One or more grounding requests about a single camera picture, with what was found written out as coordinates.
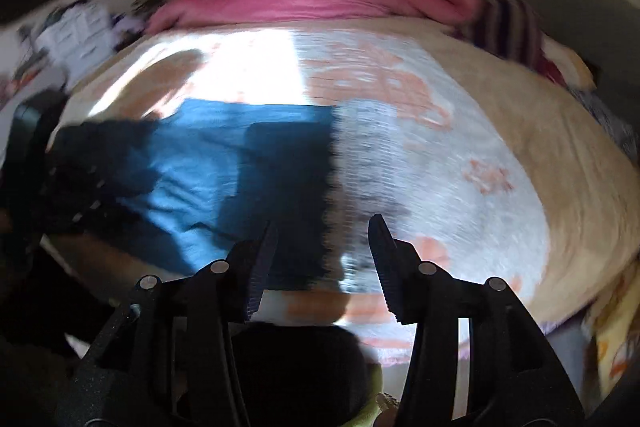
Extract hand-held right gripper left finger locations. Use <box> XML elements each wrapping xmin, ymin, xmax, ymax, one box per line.
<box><xmin>56</xmin><ymin>220</ymin><xmax>280</xmax><ymax>427</ymax></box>

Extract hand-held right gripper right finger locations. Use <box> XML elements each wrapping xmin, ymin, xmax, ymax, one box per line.
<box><xmin>367</xmin><ymin>213</ymin><xmax>587</xmax><ymax>427</ymax></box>

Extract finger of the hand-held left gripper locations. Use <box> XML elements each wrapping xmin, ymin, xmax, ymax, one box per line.
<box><xmin>44</xmin><ymin>122</ymin><xmax>166</xmax><ymax>240</ymax></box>

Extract blue denim pants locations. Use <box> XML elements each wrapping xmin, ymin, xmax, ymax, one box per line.
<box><xmin>50</xmin><ymin>99</ymin><xmax>347</xmax><ymax>294</ymax></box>

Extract white drawer cabinet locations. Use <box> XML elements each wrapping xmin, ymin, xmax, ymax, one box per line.
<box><xmin>32</xmin><ymin>1</ymin><xmax>120</xmax><ymax>75</ymax></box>

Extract cream and orange printed blanket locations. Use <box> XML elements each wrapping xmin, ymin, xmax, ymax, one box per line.
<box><xmin>65</xmin><ymin>18</ymin><xmax>640</xmax><ymax>368</ymax></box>

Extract yellow printed sheet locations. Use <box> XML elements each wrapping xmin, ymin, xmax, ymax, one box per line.
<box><xmin>580</xmin><ymin>257</ymin><xmax>640</xmax><ymax>410</ymax></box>

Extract grey knitted throw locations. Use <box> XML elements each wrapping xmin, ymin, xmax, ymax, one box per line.
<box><xmin>567</xmin><ymin>86</ymin><xmax>640</xmax><ymax>152</ymax></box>

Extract purple striped pillow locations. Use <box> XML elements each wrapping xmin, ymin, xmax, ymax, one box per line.
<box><xmin>452</xmin><ymin>0</ymin><xmax>545</xmax><ymax>64</ymax></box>

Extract cream pillow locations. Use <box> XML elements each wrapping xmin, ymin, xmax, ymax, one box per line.
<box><xmin>539</xmin><ymin>36</ymin><xmax>601</xmax><ymax>88</ymax></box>

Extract grey headboard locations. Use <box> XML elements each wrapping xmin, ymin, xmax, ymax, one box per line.
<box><xmin>472</xmin><ymin>0</ymin><xmax>640</xmax><ymax>108</ymax></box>

